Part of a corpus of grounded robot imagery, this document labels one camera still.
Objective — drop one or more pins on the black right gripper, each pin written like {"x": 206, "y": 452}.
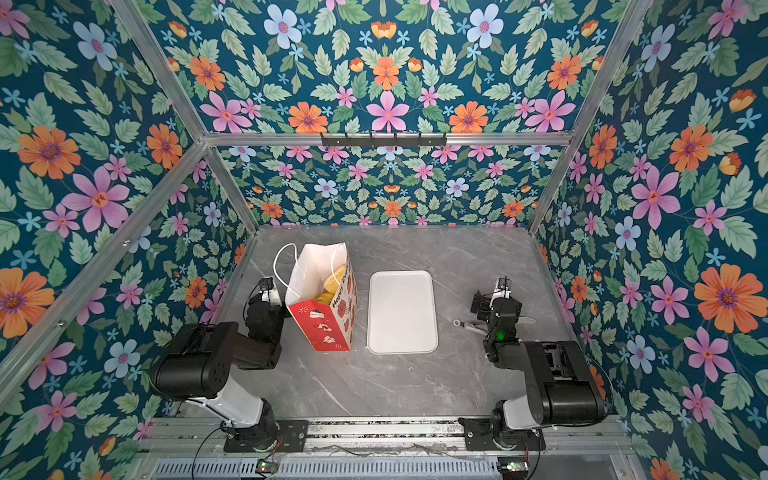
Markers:
{"x": 504, "y": 299}

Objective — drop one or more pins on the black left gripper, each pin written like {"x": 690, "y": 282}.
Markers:
{"x": 264, "y": 288}

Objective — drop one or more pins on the red white paper bag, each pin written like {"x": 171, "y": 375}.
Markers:
{"x": 328, "y": 328}

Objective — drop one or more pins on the yellow ring bread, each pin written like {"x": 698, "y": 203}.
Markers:
{"x": 331, "y": 286}

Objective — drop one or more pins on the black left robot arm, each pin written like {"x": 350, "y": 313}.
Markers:
{"x": 195, "y": 367}

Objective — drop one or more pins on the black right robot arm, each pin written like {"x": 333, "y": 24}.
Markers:
{"x": 559, "y": 388}

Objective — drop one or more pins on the white rectangular tray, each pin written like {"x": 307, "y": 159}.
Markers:
{"x": 402, "y": 317}

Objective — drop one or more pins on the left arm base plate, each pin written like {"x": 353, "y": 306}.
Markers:
{"x": 287, "y": 436}

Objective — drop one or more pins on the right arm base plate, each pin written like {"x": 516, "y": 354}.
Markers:
{"x": 486, "y": 434}

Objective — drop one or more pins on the white perforated cable duct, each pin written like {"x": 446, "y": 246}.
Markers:
{"x": 329, "y": 468}

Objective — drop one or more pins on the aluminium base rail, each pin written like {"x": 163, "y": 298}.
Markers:
{"x": 441, "y": 435}

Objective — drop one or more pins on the black hook rail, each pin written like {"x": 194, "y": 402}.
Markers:
{"x": 371, "y": 140}

